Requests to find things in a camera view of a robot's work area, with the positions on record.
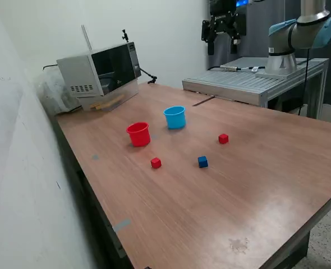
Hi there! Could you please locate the black hanging arm cable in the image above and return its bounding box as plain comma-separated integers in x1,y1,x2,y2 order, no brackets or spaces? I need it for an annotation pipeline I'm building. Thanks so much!
298,47,310,116

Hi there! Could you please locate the aluminium robot base stand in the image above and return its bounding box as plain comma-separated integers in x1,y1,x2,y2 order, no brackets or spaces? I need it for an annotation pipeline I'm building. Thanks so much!
181,57,330,120

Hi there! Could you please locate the dark grey curtain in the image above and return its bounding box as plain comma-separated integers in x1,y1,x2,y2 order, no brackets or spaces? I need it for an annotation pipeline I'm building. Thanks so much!
206,0,331,115

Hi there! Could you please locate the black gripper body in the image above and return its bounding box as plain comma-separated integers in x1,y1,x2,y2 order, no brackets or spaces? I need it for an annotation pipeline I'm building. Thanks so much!
209,0,237,33

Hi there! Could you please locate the silver microwave oven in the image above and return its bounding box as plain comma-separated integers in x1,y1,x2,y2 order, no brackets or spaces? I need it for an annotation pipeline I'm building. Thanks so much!
56,41,142,99

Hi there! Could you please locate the clear plastic bag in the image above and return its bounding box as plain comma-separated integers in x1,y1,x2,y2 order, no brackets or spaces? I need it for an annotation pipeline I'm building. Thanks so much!
33,68,82,115

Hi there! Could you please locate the clear plastic box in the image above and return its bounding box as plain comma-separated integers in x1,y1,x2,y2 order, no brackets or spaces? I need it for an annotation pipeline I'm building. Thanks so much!
80,79,140,113

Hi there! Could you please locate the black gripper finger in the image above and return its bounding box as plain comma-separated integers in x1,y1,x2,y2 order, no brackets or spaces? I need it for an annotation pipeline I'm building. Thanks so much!
201,18,217,55
226,12,247,54

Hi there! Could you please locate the blue plastic cup bin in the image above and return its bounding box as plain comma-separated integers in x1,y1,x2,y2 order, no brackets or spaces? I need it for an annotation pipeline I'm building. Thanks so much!
163,105,187,130

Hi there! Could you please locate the red plastic cup bin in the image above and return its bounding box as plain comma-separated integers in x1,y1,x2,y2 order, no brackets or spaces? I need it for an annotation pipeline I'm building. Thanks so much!
126,121,151,148

